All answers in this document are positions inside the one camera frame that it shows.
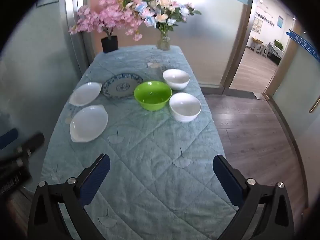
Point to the green background plant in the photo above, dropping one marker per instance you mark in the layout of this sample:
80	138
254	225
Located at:
278	44

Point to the blue ribbon glass sticker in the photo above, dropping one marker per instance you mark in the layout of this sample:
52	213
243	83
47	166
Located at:
303	43

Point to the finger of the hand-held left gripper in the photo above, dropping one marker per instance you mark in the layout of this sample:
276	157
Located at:
32	141
8	138

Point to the blue patterned plate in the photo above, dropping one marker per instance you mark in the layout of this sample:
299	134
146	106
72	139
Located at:
120	87

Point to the pink blossom plant black pot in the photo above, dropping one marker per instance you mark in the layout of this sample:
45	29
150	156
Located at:
110	43

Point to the cloth covered background table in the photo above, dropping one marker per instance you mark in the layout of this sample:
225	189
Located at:
275	51

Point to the metal door frame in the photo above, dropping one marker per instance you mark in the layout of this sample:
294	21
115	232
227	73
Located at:
240	42

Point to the white ceramic bowl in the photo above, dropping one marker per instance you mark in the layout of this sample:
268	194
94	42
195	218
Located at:
185	106
176	78

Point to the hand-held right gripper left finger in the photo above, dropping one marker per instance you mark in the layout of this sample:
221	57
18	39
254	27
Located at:
96	177

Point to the flower bouquet in glass vase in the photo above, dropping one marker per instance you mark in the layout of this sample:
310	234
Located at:
163	42

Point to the white oval plate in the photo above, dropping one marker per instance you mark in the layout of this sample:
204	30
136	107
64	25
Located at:
85	93
88	123

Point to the blue wall poster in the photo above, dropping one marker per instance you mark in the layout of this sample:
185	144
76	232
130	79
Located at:
280	21

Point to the green plastic bowl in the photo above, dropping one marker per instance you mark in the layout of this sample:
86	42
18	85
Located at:
152	95

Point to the light blue quilted tablecloth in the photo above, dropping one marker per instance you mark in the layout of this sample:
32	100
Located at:
150	155

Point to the grey background stool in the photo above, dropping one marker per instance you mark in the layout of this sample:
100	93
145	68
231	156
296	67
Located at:
263	50

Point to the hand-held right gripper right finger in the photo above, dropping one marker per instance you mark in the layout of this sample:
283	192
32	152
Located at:
226	177

